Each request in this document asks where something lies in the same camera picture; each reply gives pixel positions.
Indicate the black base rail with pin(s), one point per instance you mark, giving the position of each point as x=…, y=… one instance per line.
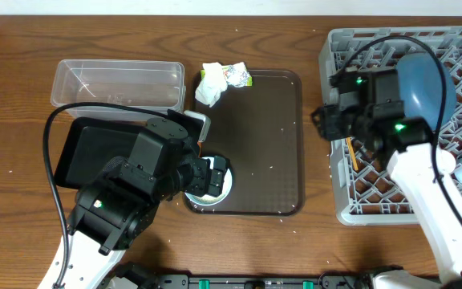
x=255, y=282

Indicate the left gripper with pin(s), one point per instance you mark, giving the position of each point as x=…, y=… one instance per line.
x=205, y=182

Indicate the small pink cup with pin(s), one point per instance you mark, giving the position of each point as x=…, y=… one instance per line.
x=446, y=162

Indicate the crumpled white napkin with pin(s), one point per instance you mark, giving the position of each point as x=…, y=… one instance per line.
x=211, y=86

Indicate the wooden chopstick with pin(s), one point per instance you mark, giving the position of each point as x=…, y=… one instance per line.
x=352, y=154

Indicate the orange carrot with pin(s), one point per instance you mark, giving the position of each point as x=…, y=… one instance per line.
x=199, y=147

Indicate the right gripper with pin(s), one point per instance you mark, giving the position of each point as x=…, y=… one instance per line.
x=329, y=122

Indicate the dark blue plate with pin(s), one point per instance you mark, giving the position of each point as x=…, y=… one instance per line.
x=420, y=88

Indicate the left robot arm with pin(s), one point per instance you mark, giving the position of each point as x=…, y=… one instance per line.
x=108, y=215

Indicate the clear plastic bin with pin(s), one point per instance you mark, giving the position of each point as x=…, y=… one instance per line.
x=151, y=85

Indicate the foil snack wrapper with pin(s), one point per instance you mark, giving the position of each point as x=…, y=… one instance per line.
x=237, y=75

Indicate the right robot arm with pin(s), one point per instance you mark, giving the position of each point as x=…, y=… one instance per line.
x=395, y=114

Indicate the black plastic tray bin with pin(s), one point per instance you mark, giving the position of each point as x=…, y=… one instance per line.
x=92, y=143

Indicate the grey dishwasher rack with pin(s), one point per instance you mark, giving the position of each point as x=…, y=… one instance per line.
x=368, y=197

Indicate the dark brown serving tray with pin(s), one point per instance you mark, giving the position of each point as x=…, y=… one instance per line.
x=259, y=130

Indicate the light blue rice bowl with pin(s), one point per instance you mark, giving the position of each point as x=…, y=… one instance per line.
x=210, y=200

